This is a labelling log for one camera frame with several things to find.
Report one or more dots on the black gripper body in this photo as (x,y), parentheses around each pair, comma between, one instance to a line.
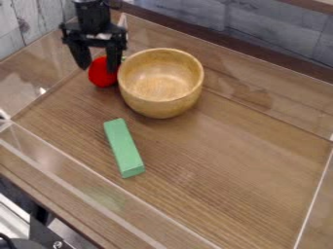
(78,39)

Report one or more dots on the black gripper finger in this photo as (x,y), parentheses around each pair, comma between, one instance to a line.
(81,54)
(114,56)

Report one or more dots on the red plush fruit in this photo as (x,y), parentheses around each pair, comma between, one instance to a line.
(99,76)

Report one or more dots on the wooden bowl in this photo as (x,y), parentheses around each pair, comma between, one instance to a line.
(161,82)

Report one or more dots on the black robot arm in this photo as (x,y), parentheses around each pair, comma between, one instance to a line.
(94,31)

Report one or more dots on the green rectangular block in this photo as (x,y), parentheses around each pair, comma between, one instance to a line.
(127,156)

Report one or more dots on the clear acrylic corner bracket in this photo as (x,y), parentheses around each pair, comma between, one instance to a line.
(122,22)

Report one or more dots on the clear acrylic tray wall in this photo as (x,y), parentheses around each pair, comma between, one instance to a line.
(238,170)

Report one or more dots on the black table clamp mount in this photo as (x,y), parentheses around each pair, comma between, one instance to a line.
(28,234)

